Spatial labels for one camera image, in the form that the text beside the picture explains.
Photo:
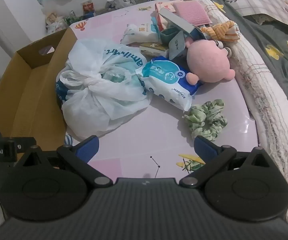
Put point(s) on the red snack box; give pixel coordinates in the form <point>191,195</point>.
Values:
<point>88,9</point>

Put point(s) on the pink plush toy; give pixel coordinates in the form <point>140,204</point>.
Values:
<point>208,61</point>

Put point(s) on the green floral scrunchie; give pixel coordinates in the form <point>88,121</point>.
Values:
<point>206,120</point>

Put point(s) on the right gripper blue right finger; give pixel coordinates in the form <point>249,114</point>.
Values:
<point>215,158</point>

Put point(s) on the blue white wet wipes pack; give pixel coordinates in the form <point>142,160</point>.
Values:
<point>167,80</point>

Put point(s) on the blue white carton box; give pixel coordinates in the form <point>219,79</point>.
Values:
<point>177,45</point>

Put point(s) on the white plastic shopping bag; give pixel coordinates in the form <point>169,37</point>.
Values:
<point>98,88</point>

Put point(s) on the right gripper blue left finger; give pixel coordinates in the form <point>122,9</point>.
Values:
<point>78,156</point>

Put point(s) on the gold tissue pack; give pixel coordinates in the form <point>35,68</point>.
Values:
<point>154,49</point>

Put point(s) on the pink towel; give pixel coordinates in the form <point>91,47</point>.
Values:
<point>193,12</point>

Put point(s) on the orange striped cloth toy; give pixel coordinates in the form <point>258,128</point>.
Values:
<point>227,32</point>

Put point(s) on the white tissue pack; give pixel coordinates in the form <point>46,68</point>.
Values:
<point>142,33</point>

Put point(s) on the brown cardboard box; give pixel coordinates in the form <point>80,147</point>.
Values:
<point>28,101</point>

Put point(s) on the white fringed mattress pad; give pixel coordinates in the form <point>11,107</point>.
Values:
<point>265,98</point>

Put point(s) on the dark grey patterned blanket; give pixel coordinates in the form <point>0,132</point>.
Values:
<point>269,39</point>

